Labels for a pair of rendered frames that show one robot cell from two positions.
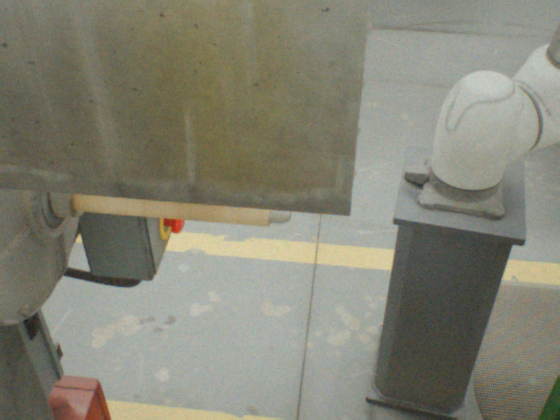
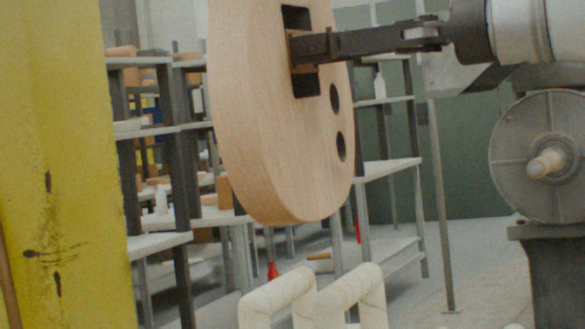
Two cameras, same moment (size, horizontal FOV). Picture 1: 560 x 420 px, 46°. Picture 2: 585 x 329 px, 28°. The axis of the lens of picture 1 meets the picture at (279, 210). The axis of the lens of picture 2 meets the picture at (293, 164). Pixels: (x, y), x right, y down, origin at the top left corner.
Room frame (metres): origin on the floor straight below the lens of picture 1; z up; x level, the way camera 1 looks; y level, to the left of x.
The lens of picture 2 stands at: (0.55, -1.95, 1.40)
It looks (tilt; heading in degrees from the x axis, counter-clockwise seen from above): 3 degrees down; 104
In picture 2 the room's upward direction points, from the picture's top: 6 degrees counter-clockwise
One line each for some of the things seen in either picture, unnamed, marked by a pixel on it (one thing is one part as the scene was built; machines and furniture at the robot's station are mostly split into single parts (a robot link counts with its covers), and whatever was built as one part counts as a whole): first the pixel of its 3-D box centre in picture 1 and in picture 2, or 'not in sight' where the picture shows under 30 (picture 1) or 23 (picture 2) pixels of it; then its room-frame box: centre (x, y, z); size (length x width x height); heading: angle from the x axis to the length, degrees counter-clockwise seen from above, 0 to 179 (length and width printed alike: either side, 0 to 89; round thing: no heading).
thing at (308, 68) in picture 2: not in sight; (290, 53); (0.25, -0.73, 1.46); 0.10 x 0.03 x 0.05; 86
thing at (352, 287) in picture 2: not in sight; (349, 289); (0.28, -0.73, 1.20); 0.20 x 0.03 x 0.03; 86
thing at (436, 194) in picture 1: (455, 177); not in sight; (1.17, -0.39, 0.73); 0.22 x 0.18 x 0.06; 75
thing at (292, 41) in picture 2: not in sight; (299, 50); (0.27, -0.77, 1.46); 0.07 x 0.01 x 0.03; 177
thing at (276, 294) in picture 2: not in sight; (279, 293); (0.20, -0.73, 1.20); 0.20 x 0.03 x 0.03; 86
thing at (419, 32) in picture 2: not in sight; (426, 32); (0.40, -0.78, 1.46); 0.05 x 0.05 x 0.02; 16
